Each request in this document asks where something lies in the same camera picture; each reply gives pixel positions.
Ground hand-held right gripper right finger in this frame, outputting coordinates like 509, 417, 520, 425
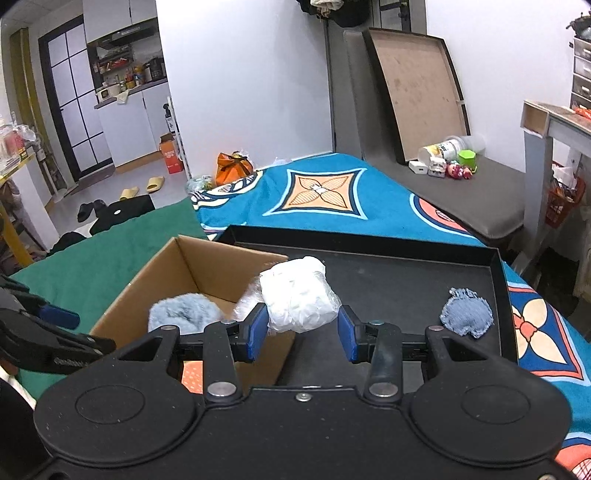
337, 305, 505, 403

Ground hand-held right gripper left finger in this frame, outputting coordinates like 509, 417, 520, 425
92, 302, 269, 403

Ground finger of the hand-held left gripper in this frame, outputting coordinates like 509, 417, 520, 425
0, 274, 80, 331
0, 309, 117, 374

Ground clear bag of white stuffing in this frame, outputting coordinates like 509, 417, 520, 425
233, 256, 342, 334

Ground black tray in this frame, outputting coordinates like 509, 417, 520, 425
215, 224, 518, 388

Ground cardboard box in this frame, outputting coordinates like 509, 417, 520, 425
90, 234, 296, 395

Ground green blanket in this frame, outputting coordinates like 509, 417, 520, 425
9, 198, 211, 400

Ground light blue fluffy cloth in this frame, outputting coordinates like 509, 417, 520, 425
148, 293, 225, 335

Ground pair of black slippers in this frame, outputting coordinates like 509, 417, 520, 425
78, 199, 107, 223

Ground yellow shelf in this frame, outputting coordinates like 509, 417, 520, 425
0, 148, 47, 268

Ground round denim patch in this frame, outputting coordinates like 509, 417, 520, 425
440, 287, 494, 340

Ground teal printed blanket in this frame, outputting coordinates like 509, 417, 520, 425
191, 152, 591, 476

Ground orange bag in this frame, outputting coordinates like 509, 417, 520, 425
216, 151, 254, 188

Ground grey padded bench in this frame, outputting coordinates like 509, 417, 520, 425
342, 28, 527, 241

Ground orange carton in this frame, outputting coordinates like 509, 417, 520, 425
159, 134, 184, 175

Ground white kitchen cabinet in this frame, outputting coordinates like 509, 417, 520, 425
95, 78, 180, 168

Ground black framed glass door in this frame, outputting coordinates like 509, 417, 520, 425
38, 15, 115, 182

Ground orange basket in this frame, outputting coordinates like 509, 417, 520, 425
545, 161, 586, 229

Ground white table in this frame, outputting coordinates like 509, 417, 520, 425
521, 99, 591, 266

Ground hanging dark clothes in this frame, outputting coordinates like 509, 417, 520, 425
298, 0, 372, 27

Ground grey drawer cabinet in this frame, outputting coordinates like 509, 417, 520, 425
569, 37, 591, 112

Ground brown board with black frame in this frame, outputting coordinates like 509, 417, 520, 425
365, 28, 471, 165

